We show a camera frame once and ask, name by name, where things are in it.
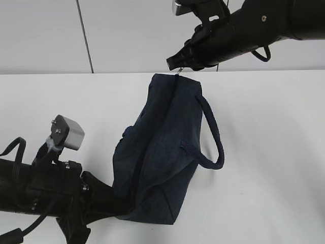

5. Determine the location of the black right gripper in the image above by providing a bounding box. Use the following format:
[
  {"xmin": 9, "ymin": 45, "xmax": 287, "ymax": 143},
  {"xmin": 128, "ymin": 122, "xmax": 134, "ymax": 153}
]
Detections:
[{"xmin": 167, "ymin": 17, "xmax": 244, "ymax": 71}]

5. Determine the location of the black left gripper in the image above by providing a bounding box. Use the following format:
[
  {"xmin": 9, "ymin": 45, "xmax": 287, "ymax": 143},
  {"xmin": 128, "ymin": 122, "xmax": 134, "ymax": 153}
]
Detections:
[{"xmin": 27, "ymin": 161, "xmax": 133, "ymax": 243}]

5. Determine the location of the dark blue lunch bag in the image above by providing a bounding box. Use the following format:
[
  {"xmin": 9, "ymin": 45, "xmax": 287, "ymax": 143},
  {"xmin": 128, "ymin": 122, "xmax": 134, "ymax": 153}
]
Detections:
[{"xmin": 113, "ymin": 74, "xmax": 224, "ymax": 225}]

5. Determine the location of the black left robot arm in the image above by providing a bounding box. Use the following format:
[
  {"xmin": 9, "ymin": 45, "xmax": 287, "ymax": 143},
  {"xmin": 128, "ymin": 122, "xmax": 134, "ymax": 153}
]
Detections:
[{"xmin": 1, "ymin": 160, "xmax": 135, "ymax": 243}]

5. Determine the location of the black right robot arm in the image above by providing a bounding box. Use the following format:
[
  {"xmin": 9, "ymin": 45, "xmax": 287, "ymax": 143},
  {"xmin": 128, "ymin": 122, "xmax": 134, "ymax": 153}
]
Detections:
[{"xmin": 167, "ymin": 1, "xmax": 324, "ymax": 71}]

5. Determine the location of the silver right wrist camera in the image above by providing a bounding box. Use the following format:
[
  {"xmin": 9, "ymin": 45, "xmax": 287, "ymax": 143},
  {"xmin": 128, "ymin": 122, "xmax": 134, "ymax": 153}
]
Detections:
[{"xmin": 171, "ymin": 0, "xmax": 204, "ymax": 17}]

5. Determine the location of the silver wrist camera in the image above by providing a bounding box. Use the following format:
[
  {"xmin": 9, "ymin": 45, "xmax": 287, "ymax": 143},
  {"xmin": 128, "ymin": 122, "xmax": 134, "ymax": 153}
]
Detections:
[
  {"xmin": 171, "ymin": 0, "xmax": 204, "ymax": 17},
  {"xmin": 50, "ymin": 115, "xmax": 85, "ymax": 150}
]

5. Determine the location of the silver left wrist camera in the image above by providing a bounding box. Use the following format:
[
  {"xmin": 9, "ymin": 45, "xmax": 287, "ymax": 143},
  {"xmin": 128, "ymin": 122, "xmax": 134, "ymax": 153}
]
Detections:
[{"xmin": 50, "ymin": 115, "xmax": 85, "ymax": 150}]

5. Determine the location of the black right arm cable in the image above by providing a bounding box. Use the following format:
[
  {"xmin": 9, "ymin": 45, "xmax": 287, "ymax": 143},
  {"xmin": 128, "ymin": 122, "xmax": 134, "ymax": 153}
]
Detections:
[{"xmin": 250, "ymin": 45, "xmax": 271, "ymax": 63}]

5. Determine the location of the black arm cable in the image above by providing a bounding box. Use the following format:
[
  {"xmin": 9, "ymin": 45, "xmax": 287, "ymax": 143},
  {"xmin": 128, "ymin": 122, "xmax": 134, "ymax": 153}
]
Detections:
[
  {"xmin": 0, "ymin": 136, "xmax": 77, "ymax": 244},
  {"xmin": 250, "ymin": 45, "xmax": 271, "ymax": 63}
]

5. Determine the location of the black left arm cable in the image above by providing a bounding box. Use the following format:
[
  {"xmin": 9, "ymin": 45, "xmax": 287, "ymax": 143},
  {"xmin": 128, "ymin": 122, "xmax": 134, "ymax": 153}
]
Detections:
[{"xmin": 0, "ymin": 136, "xmax": 77, "ymax": 244}]

